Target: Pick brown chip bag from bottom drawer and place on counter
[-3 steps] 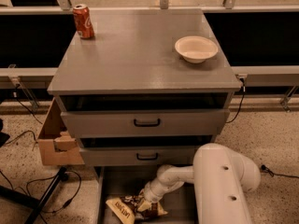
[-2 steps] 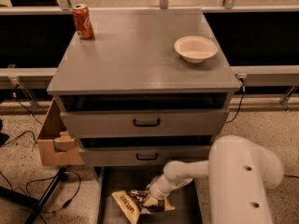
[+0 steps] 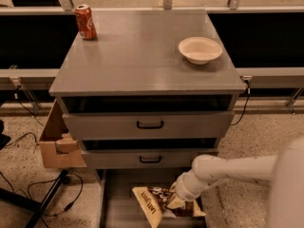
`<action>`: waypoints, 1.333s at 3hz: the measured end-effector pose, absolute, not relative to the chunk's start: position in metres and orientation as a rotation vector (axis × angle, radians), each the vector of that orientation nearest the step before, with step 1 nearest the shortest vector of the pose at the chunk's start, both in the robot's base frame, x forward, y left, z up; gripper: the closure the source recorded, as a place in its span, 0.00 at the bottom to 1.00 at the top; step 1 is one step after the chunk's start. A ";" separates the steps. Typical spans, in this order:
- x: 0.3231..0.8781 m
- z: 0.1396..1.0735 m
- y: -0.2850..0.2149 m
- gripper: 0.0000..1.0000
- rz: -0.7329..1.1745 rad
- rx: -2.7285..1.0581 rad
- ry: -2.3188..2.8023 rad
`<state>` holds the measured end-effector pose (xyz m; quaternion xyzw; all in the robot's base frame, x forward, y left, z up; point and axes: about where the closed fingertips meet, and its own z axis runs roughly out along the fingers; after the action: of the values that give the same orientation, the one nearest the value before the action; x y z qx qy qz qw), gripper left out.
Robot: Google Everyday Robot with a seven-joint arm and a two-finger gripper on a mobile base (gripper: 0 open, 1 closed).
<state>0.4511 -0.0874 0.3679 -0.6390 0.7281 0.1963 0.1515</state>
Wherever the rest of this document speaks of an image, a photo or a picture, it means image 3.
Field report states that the metal railing frame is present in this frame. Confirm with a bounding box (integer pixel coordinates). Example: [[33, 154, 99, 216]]
[[0, 0, 304, 116]]

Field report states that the white bowl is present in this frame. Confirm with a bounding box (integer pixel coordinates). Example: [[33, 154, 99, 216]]
[[179, 37, 222, 66]]

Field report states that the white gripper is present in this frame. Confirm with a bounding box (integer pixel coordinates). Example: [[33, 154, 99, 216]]
[[166, 170, 204, 209]]

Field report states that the black cable on left floor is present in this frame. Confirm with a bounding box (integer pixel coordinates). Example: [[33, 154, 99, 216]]
[[0, 132, 84, 228]]

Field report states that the cardboard box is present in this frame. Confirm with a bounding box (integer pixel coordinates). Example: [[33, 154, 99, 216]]
[[39, 102, 86, 168]]

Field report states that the grey bottom drawer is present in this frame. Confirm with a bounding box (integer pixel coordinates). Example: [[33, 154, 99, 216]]
[[98, 167, 212, 228]]

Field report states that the grey drawer cabinet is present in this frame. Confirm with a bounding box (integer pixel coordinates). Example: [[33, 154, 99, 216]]
[[47, 9, 247, 228]]

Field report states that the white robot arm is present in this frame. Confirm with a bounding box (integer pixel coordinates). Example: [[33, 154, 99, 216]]
[[175, 137, 304, 228]]

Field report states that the grey drawer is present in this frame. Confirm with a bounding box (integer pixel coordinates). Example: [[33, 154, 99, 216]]
[[98, 167, 212, 228], [63, 111, 234, 141], [82, 148, 219, 169]]

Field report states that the grey top drawer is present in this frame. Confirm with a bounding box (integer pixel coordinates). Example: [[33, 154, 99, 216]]
[[63, 111, 234, 141]]

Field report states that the black tripod stand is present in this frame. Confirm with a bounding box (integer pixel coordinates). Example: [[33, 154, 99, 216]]
[[0, 169, 70, 228]]

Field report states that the black cable behind cabinet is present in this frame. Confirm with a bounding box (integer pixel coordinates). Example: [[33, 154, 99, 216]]
[[229, 79, 251, 126]]

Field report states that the orange soda can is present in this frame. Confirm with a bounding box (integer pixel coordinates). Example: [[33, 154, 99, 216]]
[[75, 5, 97, 40]]

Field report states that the brown chip bag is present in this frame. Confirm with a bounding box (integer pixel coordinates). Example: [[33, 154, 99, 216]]
[[132, 186, 206, 228]]

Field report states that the grey middle drawer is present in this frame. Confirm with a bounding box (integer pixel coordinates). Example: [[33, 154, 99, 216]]
[[82, 148, 219, 169]]

